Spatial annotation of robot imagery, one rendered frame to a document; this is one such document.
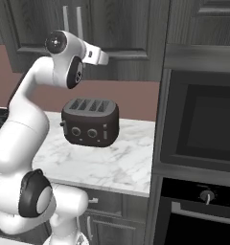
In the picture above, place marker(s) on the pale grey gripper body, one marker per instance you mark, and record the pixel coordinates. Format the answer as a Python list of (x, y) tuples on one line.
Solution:
[(103, 58)]

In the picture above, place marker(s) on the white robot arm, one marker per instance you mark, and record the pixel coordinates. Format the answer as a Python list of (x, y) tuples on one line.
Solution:
[(24, 127)]

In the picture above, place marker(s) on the dark wood cabinet above microwave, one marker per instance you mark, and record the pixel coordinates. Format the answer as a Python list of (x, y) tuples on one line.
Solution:
[(203, 22)]

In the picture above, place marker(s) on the dark wood base cabinet door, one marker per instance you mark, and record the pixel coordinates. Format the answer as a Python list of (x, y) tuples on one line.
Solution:
[(117, 230)]

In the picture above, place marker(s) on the dark brown four-slot toaster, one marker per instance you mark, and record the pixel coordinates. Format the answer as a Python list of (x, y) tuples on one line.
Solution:
[(89, 126)]

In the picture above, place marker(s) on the built-in grey microwave oven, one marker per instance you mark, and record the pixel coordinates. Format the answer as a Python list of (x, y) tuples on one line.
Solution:
[(203, 124)]

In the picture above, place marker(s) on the dark wood drawer front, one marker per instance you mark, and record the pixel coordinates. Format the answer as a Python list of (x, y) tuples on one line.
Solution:
[(109, 201)]

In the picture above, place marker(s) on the built-in black oven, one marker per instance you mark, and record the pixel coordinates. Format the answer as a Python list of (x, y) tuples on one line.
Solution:
[(200, 223)]

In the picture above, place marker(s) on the dark wood wall cabinet door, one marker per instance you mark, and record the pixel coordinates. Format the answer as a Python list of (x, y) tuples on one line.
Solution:
[(126, 27), (32, 25)]

